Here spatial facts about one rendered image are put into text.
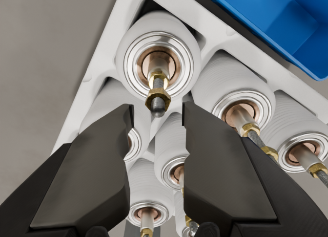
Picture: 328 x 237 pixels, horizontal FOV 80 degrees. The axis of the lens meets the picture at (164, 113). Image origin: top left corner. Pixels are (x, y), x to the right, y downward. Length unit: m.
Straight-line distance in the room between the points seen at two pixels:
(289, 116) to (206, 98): 0.13
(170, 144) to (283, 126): 0.16
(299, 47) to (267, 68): 0.23
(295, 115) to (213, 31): 0.16
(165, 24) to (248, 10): 0.30
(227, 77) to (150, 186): 0.22
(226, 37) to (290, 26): 0.26
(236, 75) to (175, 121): 0.13
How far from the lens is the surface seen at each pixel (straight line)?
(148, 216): 0.38
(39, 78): 0.57
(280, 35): 0.53
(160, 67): 0.19
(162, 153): 0.29
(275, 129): 0.32
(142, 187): 0.36
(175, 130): 0.32
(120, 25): 0.29
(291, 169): 0.36
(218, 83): 0.25
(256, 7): 0.50
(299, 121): 0.32
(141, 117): 0.26
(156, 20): 0.22
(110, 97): 0.28
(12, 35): 0.57
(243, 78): 0.25
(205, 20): 0.29
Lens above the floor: 0.46
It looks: 59 degrees down
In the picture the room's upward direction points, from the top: 178 degrees clockwise
